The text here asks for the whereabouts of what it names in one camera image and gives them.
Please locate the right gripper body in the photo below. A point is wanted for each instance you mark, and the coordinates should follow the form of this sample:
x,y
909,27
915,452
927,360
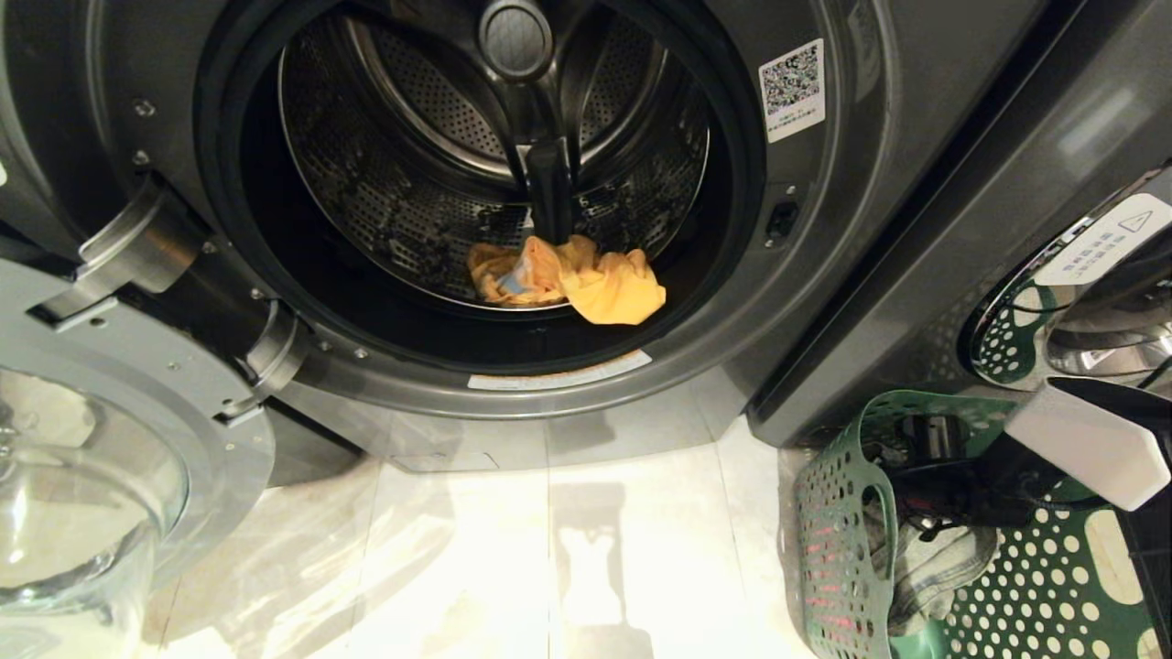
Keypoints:
x,y
961,494

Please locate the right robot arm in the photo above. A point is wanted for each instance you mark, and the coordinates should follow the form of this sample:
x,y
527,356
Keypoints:
x,y
1112,398

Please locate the green perforated laundry basket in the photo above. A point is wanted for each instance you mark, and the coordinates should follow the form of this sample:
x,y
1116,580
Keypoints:
x,y
829,513

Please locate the chrome-rimmed washer door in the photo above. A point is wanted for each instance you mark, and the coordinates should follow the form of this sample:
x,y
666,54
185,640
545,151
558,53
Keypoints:
x,y
1099,339

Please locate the grey front-load washing machine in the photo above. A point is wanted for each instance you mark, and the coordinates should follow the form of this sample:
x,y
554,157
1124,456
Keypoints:
x,y
824,275

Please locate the round glass washer door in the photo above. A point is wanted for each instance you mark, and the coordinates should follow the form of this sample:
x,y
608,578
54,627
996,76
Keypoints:
x,y
197,430

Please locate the grey garment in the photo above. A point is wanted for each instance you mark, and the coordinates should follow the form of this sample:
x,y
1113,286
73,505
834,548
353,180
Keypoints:
x,y
943,563

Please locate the white warning label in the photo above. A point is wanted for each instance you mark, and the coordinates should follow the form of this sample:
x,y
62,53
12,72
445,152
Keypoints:
x,y
1103,243

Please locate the yellow cloth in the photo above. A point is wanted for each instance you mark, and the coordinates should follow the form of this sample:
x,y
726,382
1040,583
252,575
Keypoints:
x,y
613,293

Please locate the long white rim sticker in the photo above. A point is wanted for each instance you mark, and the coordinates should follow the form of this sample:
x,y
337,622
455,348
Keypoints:
x,y
558,371

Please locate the white code sticker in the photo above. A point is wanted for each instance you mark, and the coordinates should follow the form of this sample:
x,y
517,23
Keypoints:
x,y
793,87

